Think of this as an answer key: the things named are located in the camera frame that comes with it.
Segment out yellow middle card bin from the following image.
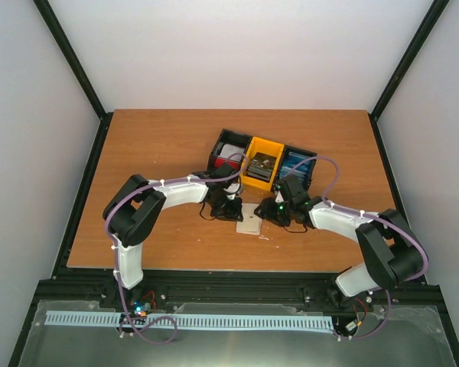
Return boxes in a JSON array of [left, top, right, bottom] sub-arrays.
[[241, 137, 285, 191]]

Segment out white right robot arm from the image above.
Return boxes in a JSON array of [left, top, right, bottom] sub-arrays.
[[254, 175, 428, 298]]

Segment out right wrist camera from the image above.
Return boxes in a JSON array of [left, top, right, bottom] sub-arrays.
[[275, 190, 285, 203]]

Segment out light blue cable duct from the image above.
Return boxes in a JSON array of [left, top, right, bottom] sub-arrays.
[[44, 310, 334, 333]]

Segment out red and white card stack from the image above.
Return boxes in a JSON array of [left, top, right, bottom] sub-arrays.
[[213, 143, 244, 170]]

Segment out metal front plate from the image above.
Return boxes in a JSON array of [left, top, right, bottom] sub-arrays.
[[18, 301, 455, 366]]

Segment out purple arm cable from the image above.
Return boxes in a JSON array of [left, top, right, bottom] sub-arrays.
[[105, 152, 249, 345], [277, 156, 430, 341]]

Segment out blue card stack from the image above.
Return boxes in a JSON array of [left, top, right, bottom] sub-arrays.
[[279, 152, 313, 184]]

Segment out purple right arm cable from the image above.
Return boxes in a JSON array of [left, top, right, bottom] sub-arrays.
[[277, 156, 430, 341]]

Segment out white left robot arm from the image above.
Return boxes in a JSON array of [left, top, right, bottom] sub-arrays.
[[103, 163, 243, 308]]

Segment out black left frame post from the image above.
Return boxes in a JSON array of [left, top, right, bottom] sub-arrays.
[[33, 0, 107, 120]]

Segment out black card bin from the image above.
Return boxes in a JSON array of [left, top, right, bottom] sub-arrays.
[[275, 145, 317, 190], [207, 129, 252, 172]]

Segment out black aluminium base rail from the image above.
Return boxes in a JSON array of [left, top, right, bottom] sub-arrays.
[[30, 268, 445, 315]]

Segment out black frame post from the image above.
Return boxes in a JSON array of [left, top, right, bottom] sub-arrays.
[[33, 0, 107, 120], [369, 0, 450, 122]]

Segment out grey card stack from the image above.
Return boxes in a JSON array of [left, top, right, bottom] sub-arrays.
[[246, 152, 276, 182]]

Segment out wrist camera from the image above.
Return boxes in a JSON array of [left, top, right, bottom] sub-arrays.
[[275, 190, 285, 203], [224, 183, 243, 200]]

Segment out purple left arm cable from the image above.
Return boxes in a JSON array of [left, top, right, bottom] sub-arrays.
[[105, 152, 249, 345]]

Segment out black right frame post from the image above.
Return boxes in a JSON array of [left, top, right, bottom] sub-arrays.
[[369, 0, 450, 122]]

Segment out beige card holder wallet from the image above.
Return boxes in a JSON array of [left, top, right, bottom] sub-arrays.
[[236, 203, 262, 235]]

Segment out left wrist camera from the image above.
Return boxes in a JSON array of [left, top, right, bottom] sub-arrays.
[[224, 183, 243, 200]]

